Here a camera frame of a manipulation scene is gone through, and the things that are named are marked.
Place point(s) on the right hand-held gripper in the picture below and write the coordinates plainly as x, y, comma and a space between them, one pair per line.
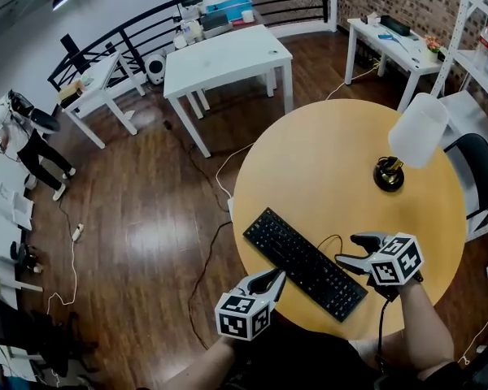
396, 260

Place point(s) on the long white table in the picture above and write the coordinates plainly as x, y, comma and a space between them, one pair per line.
394, 47

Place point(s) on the white round fan heater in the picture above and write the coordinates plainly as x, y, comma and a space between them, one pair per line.
155, 68

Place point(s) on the blue storage box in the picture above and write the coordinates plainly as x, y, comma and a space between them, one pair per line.
229, 5

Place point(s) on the white cup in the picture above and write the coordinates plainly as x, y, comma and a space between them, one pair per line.
248, 16

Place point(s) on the white power strip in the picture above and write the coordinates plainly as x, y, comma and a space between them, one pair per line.
77, 232

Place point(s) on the person's right forearm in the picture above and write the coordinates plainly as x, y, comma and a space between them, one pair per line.
425, 327

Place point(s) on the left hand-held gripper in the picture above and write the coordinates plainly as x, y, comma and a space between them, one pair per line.
244, 319

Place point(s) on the person's black clothing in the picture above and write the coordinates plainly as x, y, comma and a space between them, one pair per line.
301, 360

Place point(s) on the small potted flowers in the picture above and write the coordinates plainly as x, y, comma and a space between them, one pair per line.
432, 47

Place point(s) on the black office chair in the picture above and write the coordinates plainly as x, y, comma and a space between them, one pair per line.
28, 331

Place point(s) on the table lamp with white shade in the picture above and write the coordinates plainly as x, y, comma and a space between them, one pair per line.
419, 130

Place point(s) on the black metal railing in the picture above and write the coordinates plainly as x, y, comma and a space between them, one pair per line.
138, 31

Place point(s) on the small white table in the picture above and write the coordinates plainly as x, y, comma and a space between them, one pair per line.
93, 83

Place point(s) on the round ceiling light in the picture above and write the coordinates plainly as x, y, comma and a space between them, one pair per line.
63, 0

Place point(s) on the black stool seat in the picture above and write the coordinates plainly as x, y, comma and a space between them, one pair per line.
44, 121

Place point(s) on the white desk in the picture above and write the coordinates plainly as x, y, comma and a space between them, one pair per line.
0, 217

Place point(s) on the long black box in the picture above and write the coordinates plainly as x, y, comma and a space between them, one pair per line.
395, 25

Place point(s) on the clear plastic bottle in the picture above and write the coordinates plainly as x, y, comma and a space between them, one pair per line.
484, 45

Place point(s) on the person's left forearm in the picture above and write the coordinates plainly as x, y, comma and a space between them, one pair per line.
203, 366

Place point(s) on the white metal shelf rack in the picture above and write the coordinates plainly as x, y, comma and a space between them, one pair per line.
469, 61

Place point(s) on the large white table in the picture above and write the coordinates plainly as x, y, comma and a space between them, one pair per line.
223, 61

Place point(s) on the black keyboard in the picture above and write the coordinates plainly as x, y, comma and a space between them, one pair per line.
301, 260

